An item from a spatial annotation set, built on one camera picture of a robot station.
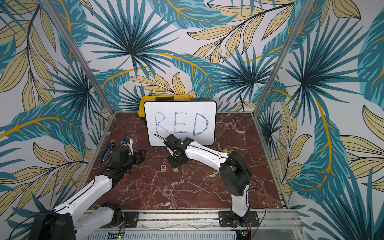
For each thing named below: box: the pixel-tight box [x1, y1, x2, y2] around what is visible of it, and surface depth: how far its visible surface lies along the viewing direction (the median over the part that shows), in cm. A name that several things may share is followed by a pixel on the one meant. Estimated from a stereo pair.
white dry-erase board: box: [143, 101, 218, 147], surface depth 90 cm
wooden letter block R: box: [160, 165, 167, 172], surface depth 90 cm
